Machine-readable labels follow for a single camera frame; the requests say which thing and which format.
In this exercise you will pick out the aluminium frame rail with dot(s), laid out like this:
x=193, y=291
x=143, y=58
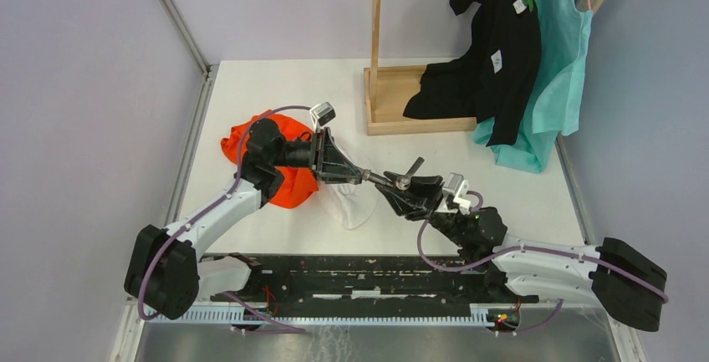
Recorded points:
x=162, y=279

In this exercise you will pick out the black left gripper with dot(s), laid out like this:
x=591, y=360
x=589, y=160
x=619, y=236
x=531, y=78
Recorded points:
x=328, y=162

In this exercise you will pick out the orange cloth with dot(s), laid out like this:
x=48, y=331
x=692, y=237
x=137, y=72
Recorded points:
x=298, y=184

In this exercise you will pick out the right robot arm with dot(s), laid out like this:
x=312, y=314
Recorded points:
x=614, y=275

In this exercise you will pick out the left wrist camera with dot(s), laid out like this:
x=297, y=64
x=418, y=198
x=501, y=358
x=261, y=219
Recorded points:
x=321, y=114

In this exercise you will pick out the black t-shirt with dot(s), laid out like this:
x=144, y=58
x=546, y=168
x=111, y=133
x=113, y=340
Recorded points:
x=493, y=80

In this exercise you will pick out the wooden clothes rack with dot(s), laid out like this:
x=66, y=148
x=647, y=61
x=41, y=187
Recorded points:
x=388, y=90

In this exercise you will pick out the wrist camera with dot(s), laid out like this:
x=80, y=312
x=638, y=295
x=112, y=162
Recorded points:
x=321, y=114
x=454, y=190

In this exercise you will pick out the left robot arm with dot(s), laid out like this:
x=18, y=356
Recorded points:
x=241, y=198

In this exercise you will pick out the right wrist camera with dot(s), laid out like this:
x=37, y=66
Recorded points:
x=454, y=190

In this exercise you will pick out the white bucket hat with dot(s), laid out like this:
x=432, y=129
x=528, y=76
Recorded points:
x=348, y=204

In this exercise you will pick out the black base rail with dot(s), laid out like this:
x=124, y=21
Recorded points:
x=336, y=286

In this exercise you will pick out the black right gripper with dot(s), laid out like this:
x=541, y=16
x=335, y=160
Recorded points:
x=415, y=204

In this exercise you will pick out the teal garment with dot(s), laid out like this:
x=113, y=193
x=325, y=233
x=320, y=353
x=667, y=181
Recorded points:
x=554, y=105

